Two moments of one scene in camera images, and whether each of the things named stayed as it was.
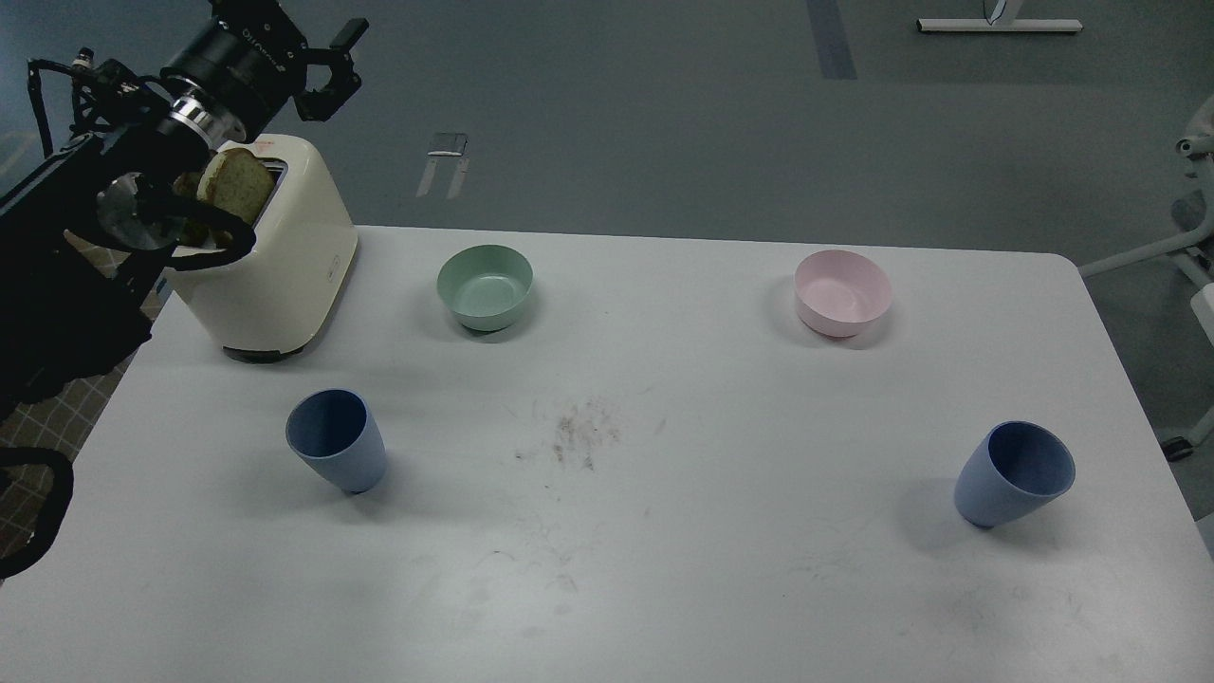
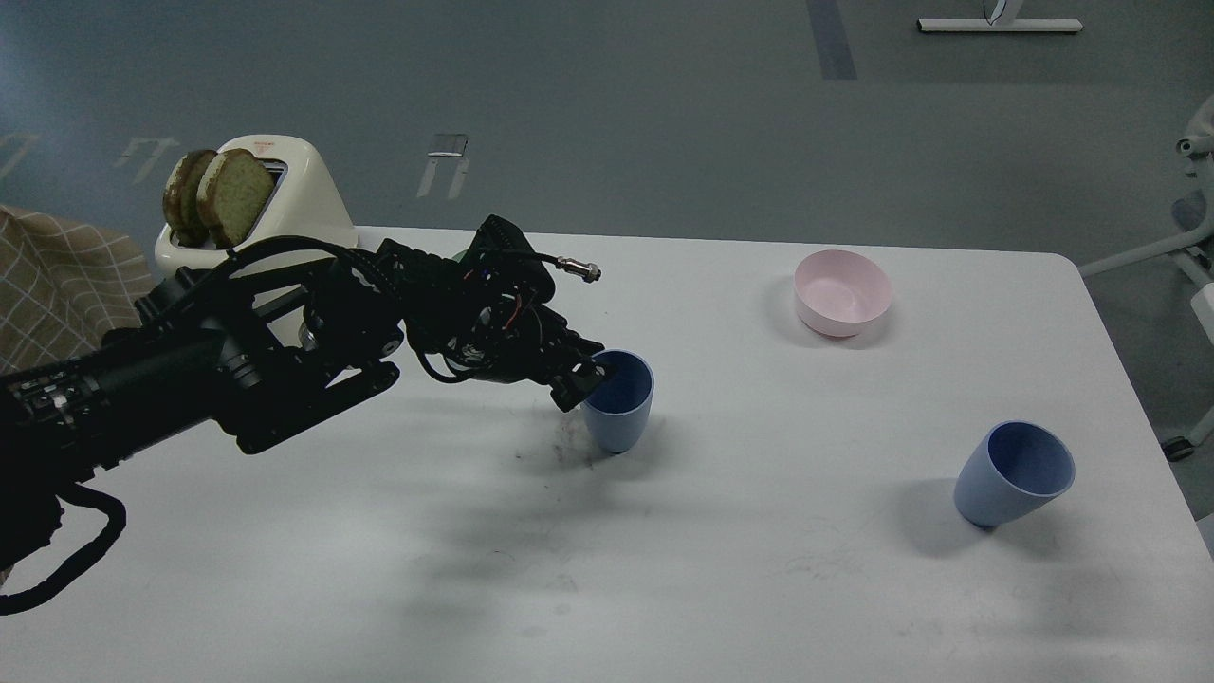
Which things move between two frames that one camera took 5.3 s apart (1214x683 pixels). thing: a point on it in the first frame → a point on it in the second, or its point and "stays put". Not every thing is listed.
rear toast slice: (194, 232) stays put
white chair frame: (1194, 253) stays put
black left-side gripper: (248, 61) → (487, 312)
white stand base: (998, 25) stays put
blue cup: (336, 432) → (617, 413)
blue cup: (1013, 470) stays put
